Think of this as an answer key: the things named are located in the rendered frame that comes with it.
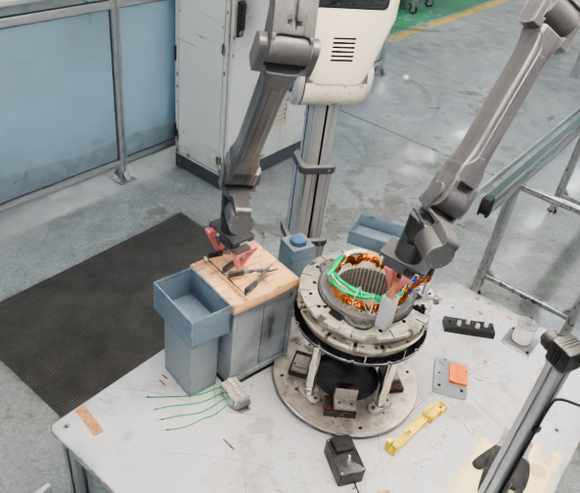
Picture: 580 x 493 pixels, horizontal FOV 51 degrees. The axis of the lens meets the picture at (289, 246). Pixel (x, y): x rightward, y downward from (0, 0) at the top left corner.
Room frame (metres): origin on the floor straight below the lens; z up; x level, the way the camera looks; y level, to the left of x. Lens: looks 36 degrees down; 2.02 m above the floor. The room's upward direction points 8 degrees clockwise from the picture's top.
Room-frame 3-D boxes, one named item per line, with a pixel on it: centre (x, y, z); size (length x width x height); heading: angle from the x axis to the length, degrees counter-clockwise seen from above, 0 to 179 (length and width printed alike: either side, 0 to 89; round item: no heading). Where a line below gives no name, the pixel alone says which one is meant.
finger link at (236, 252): (1.16, 0.12, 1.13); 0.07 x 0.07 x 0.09; 46
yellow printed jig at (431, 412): (0.99, -0.38, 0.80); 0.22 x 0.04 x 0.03; 139
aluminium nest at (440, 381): (1.17, -0.49, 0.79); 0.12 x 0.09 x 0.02; 170
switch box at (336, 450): (0.85, -0.19, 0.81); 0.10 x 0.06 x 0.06; 22
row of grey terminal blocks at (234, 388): (1.01, 0.08, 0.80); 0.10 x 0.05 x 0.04; 39
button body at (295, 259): (1.37, -0.02, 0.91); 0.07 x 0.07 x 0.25; 35
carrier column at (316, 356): (1.04, -0.10, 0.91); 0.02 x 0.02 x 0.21
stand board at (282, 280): (1.17, 0.10, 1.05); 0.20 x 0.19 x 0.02; 135
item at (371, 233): (1.42, -0.29, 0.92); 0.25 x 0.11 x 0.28; 72
